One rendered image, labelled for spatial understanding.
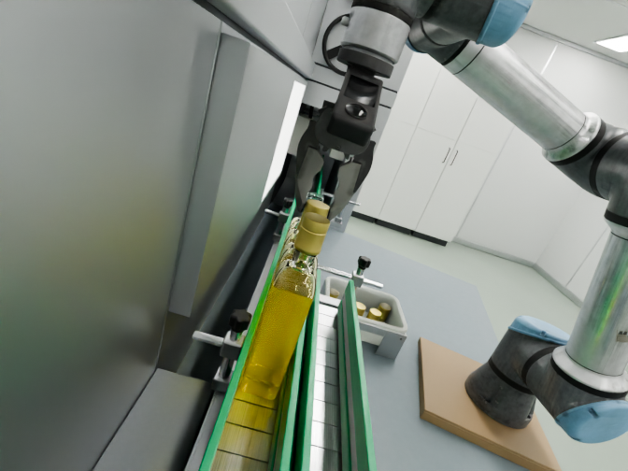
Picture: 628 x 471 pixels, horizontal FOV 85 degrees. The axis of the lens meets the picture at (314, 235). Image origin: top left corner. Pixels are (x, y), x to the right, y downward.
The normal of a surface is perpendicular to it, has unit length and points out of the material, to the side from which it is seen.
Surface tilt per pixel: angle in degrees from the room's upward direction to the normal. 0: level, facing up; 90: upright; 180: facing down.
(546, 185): 90
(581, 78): 90
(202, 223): 90
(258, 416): 0
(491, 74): 109
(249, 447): 0
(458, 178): 90
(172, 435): 0
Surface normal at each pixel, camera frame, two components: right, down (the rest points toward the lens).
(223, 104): -0.04, 0.37
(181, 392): 0.31, -0.88
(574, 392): -0.77, 0.20
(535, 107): -0.14, 0.62
